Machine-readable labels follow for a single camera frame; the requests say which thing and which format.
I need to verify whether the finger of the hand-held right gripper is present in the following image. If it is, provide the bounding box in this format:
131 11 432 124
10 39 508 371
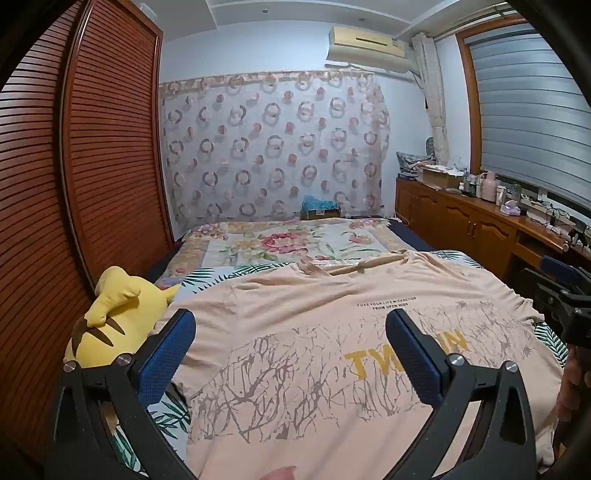
540 256 581 288

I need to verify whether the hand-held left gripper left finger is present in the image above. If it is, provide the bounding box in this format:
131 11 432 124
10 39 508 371
44 308 199 480

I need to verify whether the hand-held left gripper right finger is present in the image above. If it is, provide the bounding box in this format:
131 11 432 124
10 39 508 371
385 308 539 480

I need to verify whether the peach printed t-shirt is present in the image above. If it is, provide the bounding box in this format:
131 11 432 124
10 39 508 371
152 249 566 480

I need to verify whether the person's right hand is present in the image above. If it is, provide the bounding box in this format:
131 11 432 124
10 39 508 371
556 348 591 423

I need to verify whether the white power strip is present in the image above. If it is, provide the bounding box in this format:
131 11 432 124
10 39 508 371
519 194 583 229

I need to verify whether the yellow plush toy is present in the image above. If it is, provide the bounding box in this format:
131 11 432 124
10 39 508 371
64 265 182 370

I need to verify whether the palm leaf print blanket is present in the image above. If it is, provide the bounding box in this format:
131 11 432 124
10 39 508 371
111 249 571 462

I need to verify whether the wooden sideboard cabinet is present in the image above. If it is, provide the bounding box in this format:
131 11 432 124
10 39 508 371
394 178 591 287

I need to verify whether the floral quilt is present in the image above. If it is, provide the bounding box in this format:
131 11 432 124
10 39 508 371
154 218 416 287

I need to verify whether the open cardboard box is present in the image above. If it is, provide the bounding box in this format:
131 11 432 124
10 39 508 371
418 165 465 190

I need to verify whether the grey window blind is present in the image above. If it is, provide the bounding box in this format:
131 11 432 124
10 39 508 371
464 30 591 208

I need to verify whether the blue cloth in box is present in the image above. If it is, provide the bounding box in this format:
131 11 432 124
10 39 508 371
301 196 342 220

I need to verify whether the folded floral cloth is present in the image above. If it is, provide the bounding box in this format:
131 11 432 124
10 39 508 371
396 151 437 178

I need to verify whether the wooden louvered wardrobe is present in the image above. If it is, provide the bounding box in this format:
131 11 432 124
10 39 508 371
0 0 176 462

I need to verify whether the tied lace curtain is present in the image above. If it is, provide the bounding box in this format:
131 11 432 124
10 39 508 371
411 32 451 167

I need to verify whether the circle pattern sheer curtain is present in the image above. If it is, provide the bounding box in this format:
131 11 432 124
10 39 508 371
158 71 392 232

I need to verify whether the beige wall air conditioner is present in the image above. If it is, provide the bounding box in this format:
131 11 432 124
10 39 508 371
325 25 416 75

